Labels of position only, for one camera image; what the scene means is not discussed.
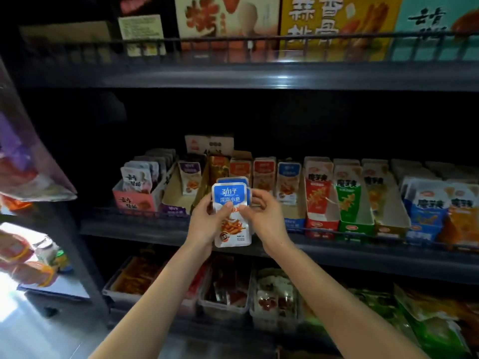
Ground green snack packets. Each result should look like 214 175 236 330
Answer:
389 295 473 359

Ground hanging string of colourful packs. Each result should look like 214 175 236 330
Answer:
0 228 57 289

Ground person's right hand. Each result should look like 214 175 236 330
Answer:
238 189 293 256

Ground handful of white blue-top packets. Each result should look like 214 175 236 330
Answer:
212 178 253 248

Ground small green yellow bottle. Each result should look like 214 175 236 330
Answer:
52 250 70 272

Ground clear plastic tray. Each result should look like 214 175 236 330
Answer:
176 258 214 319
198 254 255 322
102 254 166 307
249 267 300 330

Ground person's left hand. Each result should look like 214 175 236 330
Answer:
186 194 235 256

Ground plain brown carton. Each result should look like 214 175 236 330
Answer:
21 22 113 60

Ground black low display rack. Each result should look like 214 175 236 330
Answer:
18 269 91 305

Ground purple clear hanging snack bag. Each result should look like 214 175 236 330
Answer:
0 59 78 202

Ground pile of orange yellow packets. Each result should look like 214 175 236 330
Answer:
393 284 479 330

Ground person's right forearm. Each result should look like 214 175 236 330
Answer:
262 243 431 359

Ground row of snack display cartons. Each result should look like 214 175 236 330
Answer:
161 134 479 247

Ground pink white display carton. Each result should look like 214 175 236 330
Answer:
112 149 177 215

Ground orange yellow printed carton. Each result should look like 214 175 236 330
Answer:
280 0 405 60

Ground green printed carton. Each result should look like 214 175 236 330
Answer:
393 0 479 60

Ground person's left forearm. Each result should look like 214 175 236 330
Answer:
90 243 214 359

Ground pile of red snack packets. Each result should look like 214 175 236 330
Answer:
187 261 213 300

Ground grey metal store shelf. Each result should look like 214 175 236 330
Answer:
0 29 479 359

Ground dark orange snack packs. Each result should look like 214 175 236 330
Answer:
112 258 162 296

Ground small white bottle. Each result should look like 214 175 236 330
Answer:
33 237 61 266

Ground yellow label dark carton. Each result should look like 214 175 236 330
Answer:
118 14 167 58

